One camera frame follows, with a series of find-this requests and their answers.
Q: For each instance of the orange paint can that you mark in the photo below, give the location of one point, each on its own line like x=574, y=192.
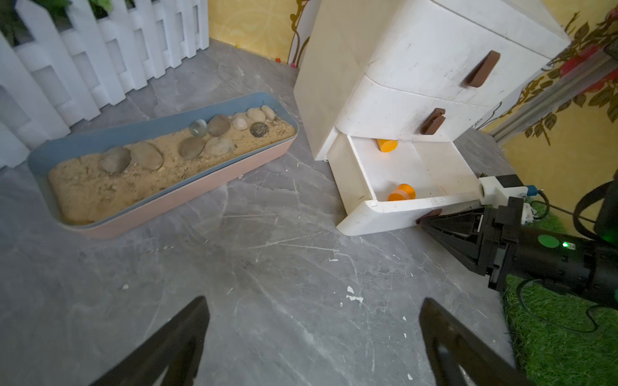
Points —
x=402, y=192

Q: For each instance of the white picket fence flower planter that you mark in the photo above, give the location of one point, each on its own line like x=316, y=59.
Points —
x=56, y=78

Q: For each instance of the green artificial grass mat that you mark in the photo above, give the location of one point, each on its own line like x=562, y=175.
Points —
x=551, y=337

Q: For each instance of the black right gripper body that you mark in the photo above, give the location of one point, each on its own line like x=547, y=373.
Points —
x=502, y=251

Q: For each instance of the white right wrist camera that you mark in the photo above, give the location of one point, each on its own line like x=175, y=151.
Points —
x=496, y=190

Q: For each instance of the pink tray with sand and stones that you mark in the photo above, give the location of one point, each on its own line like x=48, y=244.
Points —
x=106, y=182

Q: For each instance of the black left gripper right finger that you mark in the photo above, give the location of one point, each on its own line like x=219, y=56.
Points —
x=455, y=352

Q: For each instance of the white three-drawer cabinet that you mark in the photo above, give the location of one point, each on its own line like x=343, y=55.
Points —
x=421, y=73

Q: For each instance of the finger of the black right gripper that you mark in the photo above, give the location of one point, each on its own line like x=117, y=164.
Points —
x=459, y=234

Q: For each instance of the yellow-orange paint can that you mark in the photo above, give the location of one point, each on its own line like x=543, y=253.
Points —
x=387, y=146

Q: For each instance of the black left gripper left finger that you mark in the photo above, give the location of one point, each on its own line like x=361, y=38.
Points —
x=172, y=355

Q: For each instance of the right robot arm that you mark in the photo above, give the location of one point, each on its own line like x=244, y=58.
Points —
x=583, y=265

